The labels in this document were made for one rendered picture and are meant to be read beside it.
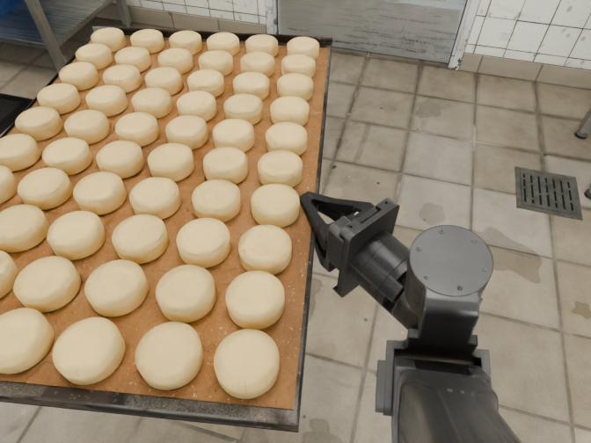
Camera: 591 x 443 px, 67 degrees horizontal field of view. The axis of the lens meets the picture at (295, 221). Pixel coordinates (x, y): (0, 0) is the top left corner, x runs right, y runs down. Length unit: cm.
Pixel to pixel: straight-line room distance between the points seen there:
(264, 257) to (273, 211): 6
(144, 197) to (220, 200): 8
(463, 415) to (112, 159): 43
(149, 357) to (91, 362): 4
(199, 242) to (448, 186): 164
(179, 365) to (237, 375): 4
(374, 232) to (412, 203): 147
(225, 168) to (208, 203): 6
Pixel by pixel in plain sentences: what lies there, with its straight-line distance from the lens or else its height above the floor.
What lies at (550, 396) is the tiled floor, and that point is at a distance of 162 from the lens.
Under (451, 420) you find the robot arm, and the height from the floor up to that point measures 112.
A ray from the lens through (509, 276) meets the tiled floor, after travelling 178.
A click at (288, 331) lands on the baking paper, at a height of 101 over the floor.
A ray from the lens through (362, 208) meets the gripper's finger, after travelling 44.
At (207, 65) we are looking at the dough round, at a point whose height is 100.
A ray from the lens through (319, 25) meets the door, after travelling 273.
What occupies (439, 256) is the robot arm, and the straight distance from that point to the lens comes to 33.
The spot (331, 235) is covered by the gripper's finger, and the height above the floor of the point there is 104.
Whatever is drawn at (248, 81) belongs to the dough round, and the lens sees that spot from 64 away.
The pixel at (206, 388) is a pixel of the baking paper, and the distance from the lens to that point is 37.
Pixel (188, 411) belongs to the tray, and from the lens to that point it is 37.
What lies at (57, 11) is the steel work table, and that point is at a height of 23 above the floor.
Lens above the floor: 136
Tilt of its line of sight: 51 degrees down
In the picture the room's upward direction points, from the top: straight up
